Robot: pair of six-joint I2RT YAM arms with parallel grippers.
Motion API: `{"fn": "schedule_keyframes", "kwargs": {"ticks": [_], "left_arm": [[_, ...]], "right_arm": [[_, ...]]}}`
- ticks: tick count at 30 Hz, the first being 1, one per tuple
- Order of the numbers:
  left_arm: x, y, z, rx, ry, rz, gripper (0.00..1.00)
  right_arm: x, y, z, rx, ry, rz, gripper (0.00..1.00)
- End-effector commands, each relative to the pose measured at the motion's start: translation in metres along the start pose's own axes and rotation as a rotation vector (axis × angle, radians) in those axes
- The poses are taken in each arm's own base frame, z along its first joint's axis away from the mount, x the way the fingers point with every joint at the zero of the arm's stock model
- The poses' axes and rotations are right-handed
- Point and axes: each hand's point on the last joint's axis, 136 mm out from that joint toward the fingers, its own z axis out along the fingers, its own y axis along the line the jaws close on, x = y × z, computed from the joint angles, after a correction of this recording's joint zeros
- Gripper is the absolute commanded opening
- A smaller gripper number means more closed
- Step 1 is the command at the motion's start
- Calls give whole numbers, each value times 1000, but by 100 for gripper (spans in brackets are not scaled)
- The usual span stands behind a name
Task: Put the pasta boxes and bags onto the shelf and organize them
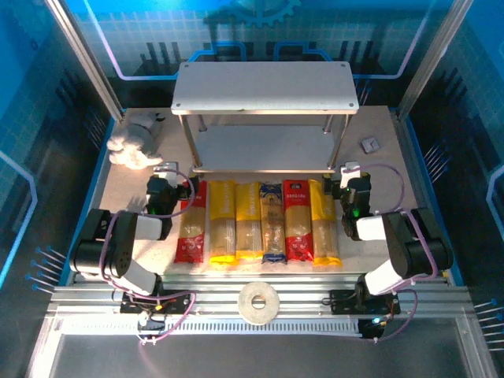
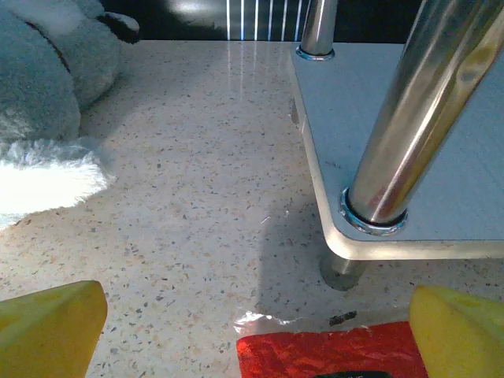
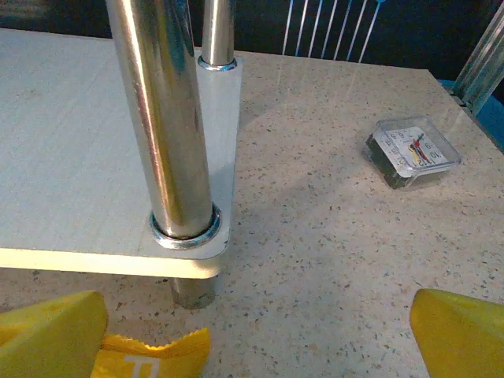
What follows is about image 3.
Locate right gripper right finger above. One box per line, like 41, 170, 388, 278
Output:
409, 288, 504, 378

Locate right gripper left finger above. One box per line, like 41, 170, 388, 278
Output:
0, 290, 108, 378

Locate yellow spaghetti bag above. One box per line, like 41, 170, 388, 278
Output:
91, 327, 212, 378

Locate white shelf with chrome legs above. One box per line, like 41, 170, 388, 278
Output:
0, 0, 245, 310

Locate small clear plastic clock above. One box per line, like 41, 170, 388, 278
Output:
361, 115, 462, 193

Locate aluminium frame post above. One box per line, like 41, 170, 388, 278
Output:
452, 0, 504, 115

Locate white cable tie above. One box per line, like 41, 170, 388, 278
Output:
295, 0, 309, 57
334, 0, 352, 61
346, 0, 366, 62
321, 0, 338, 59
308, 0, 324, 57
282, 0, 295, 55

